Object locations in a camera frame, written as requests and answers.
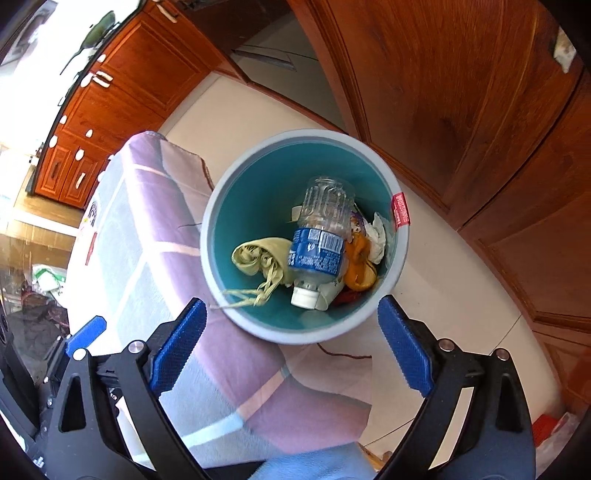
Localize clear bottle with blue label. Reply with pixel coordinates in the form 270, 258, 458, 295
288, 175, 356, 309

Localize red plastic wrapper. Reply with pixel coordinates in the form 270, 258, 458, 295
330, 286, 370, 306

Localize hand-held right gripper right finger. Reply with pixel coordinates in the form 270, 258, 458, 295
376, 294, 536, 480

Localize dried corn husk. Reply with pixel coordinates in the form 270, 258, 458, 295
210, 236, 296, 311

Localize grey trash bin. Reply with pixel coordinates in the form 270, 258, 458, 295
199, 129, 411, 346

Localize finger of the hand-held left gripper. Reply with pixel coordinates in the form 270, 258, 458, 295
64, 315, 108, 358

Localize checked pink and grey tablecloth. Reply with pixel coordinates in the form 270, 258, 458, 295
65, 130, 374, 464

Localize tall wooden cabinet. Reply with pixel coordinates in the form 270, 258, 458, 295
286, 0, 591, 416

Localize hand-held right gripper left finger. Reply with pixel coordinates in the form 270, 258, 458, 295
44, 296, 208, 480

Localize orange peel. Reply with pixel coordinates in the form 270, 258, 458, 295
344, 233, 379, 291

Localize wooden cabinet with white handles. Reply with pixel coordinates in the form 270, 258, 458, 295
28, 0, 245, 210

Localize red and clear plastic bag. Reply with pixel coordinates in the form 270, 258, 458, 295
531, 412, 580, 467

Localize white tissue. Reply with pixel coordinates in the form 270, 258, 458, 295
365, 211, 397, 266

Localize light blue fleece garment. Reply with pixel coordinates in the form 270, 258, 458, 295
252, 440, 377, 480

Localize green and white plastic bag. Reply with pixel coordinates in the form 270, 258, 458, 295
32, 264, 68, 301

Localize purple wrapper with dog print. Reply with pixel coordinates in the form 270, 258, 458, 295
348, 210, 370, 236

